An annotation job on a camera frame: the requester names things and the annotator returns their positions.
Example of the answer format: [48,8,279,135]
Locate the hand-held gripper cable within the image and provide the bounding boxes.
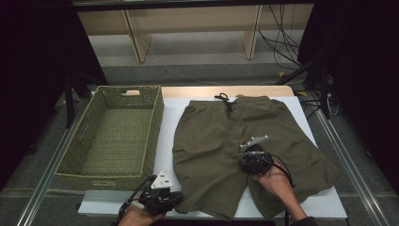
[117,174,157,220]
[269,153,295,226]

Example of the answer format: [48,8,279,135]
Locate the white looped cable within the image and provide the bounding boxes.
[326,93,341,117]

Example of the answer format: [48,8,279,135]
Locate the black metal stand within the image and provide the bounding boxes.
[276,56,334,121]
[62,70,93,129]

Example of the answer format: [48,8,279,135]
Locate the white table cover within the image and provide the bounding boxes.
[77,96,348,219]

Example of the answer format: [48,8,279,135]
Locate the green woven basket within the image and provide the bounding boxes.
[55,85,166,192]

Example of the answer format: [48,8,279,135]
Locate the olive green shorts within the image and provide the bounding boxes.
[171,92,342,221]

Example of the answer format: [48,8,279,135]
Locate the left hand-held gripper cable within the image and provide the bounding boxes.
[117,174,157,220]

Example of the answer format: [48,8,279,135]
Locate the bundle of black cables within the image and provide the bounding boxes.
[258,4,304,68]

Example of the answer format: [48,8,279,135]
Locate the aluminium frame rail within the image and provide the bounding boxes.
[309,92,391,226]
[15,93,93,226]

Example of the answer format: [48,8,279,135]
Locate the thin white floor cable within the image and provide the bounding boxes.
[144,43,227,87]

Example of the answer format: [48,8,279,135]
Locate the black curtain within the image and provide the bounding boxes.
[296,0,399,186]
[0,0,108,191]

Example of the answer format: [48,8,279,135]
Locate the person's right hand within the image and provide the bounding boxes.
[250,166,295,202]

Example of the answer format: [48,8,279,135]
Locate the right hand-held gripper cable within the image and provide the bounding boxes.
[269,153,295,226]

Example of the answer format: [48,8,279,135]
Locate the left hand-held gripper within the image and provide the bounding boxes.
[139,169,184,216]

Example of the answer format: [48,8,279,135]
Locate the light wooden desk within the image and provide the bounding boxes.
[72,0,314,64]

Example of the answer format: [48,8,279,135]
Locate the person's left hand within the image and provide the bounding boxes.
[117,205,166,226]

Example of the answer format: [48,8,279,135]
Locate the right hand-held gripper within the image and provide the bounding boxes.
[238,135,276,176]

